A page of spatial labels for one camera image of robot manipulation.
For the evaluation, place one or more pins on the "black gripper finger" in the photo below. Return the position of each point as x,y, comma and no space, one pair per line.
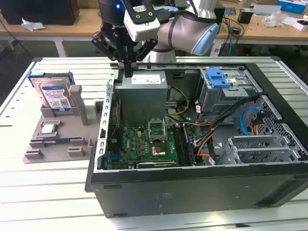
146,49
102,42

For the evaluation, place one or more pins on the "hard disk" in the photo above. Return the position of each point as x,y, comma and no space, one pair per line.
51,91

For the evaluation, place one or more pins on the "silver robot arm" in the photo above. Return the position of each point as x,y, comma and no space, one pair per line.
183,31

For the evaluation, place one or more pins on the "grey metal disk bay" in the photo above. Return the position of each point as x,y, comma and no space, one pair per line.
255,142

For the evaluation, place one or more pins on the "wooden workbench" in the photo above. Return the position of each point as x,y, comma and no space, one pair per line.
264,32
72,26

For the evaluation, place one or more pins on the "grey power supply unit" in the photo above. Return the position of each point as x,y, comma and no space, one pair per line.
142,101

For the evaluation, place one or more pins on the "large black box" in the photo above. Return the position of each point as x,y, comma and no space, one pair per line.
48,12

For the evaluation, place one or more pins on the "crumpled white paper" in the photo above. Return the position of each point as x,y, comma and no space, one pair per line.
32,24

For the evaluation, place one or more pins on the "blue plastic drive latch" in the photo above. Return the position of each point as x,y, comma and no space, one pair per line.
217,78

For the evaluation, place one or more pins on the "black desktop box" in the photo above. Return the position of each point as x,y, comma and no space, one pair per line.
221,14

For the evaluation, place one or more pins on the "grey metal drive cage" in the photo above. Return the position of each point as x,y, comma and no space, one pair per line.
216,98

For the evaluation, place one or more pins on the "black power adapter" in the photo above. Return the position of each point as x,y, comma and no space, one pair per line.
235,31

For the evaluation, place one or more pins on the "green motherboard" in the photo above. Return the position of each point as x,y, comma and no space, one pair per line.
134,144

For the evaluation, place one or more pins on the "grey parts rack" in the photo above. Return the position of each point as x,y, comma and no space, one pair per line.
62,130

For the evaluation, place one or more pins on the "black RAM slot bank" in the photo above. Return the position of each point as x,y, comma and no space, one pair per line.
180,144

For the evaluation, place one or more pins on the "CPU socket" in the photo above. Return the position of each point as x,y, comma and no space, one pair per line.
158,150

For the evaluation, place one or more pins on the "silver CPU chip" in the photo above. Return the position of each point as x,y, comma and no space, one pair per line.
49,129

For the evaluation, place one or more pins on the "small black box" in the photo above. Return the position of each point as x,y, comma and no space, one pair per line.
245,16

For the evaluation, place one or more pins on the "dark RAM stick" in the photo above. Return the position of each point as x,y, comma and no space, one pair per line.
60,140

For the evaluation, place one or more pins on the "black graphics card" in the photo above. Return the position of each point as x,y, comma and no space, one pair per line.
156,164

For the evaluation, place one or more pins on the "grey flat device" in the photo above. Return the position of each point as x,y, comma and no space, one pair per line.
267,9

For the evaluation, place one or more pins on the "clear plastic bag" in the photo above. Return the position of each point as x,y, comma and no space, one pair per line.
274,19

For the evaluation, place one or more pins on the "black PC case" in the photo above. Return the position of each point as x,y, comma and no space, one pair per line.
192,192

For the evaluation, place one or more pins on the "blue cardboard box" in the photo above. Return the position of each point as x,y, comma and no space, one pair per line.
292,6

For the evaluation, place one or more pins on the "white box with black inside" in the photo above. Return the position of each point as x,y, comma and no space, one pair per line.
300,25

